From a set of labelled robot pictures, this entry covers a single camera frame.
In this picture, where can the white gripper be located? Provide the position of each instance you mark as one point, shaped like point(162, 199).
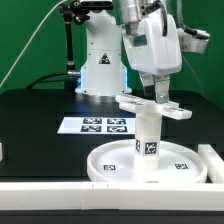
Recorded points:
point(152, 53)

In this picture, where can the white cross table base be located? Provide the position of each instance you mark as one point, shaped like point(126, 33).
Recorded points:
point(138, 105)

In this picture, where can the white round table top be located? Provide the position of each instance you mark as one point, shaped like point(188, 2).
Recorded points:
point(121, 161)

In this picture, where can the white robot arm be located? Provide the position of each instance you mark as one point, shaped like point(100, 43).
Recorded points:
point(103, 74)

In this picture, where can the white marker sheet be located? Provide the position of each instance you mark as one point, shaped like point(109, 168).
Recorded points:
point(97, 125)

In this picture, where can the white right fence bar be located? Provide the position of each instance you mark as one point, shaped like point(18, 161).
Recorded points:
point(214, 163)

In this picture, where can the white fence bar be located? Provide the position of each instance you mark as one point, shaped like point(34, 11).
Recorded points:
point(214, 163)
point(121, 196)

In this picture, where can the white front fence bar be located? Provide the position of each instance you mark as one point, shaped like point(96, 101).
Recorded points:
point(121, 196)

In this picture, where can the white left fence piece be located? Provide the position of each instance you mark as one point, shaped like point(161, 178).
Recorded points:
point(1, 152)

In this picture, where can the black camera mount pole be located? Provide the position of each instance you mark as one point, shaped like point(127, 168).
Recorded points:
point(73, 13)

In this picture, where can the black camera on mount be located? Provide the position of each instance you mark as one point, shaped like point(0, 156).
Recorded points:
point(93, 4)

